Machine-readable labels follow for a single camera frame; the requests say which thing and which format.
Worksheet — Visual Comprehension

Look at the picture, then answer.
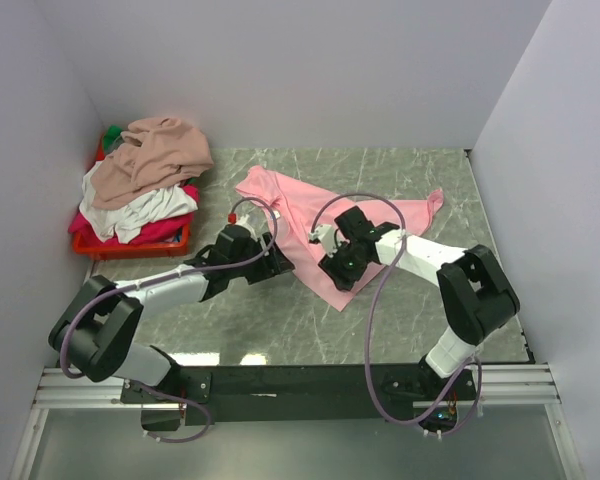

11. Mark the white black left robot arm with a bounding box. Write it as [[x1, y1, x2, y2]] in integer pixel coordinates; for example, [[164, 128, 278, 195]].
[[48, 225, 294, 402]]

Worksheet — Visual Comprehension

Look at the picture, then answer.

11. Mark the red plastic basket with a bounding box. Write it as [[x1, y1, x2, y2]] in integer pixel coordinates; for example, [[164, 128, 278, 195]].
[[69, 136, 192, 261]]

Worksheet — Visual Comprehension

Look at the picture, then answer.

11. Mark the white t shirt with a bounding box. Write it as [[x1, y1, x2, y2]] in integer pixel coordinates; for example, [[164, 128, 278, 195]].
[[78, 161, 198, 244]]

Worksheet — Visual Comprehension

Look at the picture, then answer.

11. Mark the magenta t shirt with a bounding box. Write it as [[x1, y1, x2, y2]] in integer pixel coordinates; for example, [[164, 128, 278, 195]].
[[69, 185, 199, 247]]

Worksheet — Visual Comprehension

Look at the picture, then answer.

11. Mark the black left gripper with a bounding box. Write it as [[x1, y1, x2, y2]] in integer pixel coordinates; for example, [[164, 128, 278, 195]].
[[228, 231, 294, 284]]

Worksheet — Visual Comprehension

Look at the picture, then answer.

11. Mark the green garment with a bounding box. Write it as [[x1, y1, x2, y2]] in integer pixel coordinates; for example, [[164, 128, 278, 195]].
[[101, 125, 123, 151]]

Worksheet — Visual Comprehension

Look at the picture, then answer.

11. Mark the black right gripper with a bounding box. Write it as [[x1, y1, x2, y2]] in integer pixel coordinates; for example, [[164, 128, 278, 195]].
[[319, 238, 370, 292]]

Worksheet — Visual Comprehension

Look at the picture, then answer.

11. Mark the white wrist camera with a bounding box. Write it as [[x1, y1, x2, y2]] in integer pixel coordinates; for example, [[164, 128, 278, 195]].
[[226, 210, 280, 239], [308, 224, 336, 245]]

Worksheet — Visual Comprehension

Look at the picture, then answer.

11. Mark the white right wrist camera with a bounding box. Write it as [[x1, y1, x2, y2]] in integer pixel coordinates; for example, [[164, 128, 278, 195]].
[[308, 224, 336, 245]]

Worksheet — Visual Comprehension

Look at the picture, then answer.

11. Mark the pink t shirt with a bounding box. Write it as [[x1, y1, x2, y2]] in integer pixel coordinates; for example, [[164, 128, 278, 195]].
[[234, 165, 445, 313]]

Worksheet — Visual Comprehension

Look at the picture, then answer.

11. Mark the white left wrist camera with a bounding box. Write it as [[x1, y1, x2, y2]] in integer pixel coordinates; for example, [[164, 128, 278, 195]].
[[226, 210, 280, 239]]

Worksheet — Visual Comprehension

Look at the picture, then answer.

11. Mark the black base beam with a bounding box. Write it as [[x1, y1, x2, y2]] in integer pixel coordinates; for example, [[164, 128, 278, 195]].
[[120, 363, 477, 431]]

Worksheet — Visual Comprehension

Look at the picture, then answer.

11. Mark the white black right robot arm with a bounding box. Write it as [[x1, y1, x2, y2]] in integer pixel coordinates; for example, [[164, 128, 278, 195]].
[[308, 207, 520, 399]]

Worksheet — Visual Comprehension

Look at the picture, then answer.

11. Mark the beige t shirt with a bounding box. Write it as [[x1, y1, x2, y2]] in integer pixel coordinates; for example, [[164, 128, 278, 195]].
[[90, 117, 214, 210]]

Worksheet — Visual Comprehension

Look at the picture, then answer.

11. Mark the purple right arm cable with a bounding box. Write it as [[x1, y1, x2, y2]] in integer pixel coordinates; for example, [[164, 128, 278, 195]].
[[310, 192, 483, 437]]

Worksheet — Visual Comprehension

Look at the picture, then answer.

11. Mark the aluminium frame rail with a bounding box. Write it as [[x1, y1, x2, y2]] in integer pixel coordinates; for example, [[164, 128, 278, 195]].
[[7, 259, 586, 480]]

